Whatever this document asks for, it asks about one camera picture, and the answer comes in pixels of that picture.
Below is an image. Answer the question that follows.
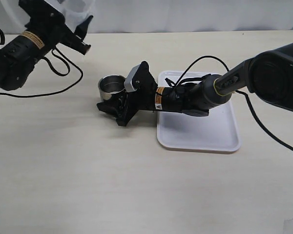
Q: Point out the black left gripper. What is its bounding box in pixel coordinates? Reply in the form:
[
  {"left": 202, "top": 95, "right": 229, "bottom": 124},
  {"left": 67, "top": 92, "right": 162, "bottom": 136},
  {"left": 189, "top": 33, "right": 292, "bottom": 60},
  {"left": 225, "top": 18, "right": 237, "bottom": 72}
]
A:
[{"left": 18, "top": 0, "right": 93, "bottom": 55}]

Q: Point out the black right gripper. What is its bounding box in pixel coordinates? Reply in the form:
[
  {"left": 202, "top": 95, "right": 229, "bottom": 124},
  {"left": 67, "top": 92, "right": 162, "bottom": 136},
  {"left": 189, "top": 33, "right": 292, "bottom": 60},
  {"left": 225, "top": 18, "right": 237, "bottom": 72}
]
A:
[{"left": 97, "top": 61, "right": 158, "bottom": 127}]

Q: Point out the stainless steel cup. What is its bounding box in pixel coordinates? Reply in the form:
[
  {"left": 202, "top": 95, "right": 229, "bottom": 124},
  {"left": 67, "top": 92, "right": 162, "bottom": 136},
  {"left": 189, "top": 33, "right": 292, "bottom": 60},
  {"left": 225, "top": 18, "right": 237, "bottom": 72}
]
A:
[{"left": 98, "top": 75, "right": 125, "bottom": 101}]

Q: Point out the clear plastic measuring cup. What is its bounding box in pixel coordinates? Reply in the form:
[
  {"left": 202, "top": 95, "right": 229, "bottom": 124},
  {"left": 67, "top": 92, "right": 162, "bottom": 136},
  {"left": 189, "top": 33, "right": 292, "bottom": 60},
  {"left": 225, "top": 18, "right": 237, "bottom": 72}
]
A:
[{"left": 58, "top": 0, "right": 95, "bottom": 32}]

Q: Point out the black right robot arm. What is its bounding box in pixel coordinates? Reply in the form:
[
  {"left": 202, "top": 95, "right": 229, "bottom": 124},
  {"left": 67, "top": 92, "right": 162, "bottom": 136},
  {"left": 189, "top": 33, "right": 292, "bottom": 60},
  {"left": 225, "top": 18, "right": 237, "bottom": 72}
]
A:
[{"left": 97, "top": 43, "right": 293, "bottom": 126}]

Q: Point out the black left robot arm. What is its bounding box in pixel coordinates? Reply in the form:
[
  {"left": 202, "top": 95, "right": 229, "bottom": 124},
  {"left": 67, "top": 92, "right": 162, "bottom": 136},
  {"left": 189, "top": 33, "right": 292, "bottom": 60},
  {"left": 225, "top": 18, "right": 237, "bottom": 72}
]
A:
[{"left": 0, "top": 0, "right": 94, "bottom": 91}]

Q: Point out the white backdrop curtain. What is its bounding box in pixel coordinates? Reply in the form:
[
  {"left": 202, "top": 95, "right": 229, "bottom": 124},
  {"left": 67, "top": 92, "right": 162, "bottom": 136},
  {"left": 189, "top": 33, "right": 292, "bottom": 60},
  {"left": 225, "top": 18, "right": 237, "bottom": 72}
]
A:
[{"left": 0, "top": 0, "right": 293, "bottom": 35}]

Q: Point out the white rectangular plastic tray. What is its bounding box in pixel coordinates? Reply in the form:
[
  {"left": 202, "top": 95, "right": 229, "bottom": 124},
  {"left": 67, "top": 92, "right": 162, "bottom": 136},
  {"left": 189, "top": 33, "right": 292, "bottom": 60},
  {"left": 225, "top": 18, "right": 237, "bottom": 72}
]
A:
[{"left": 156, "top": 70, "right": 242, "bottom": 155}]

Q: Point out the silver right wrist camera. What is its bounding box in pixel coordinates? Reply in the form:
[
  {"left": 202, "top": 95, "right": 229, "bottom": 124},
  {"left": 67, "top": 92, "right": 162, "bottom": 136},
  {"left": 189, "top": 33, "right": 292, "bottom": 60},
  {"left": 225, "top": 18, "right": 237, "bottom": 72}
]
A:
[{"left": 124, "top": 65, "right": 140, "bottom": 93}]

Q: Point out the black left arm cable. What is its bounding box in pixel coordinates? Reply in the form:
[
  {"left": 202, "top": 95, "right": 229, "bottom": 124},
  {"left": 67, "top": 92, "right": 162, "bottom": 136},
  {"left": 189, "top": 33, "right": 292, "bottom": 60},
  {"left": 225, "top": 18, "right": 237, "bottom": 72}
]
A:
[{"left": 0, "top": 23, "right": 84, "bottom": 98}]

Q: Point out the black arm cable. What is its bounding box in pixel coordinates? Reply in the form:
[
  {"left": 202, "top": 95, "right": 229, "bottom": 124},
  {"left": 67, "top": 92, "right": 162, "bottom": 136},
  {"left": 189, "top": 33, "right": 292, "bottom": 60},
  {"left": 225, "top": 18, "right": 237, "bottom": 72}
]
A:
[
  {"left": 165, "top": 56, "right": 293, "bottom": 157},
  {"left": 0, "top": 23, "right": 84, "bottom": 98}
]

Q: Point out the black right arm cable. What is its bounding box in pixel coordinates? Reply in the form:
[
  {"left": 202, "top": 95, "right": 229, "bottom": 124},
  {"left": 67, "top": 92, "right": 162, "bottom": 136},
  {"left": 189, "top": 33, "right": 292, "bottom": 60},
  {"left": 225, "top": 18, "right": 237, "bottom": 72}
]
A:
[{"left": 165, "top": 56, "right": 293, "bottom": 157}]

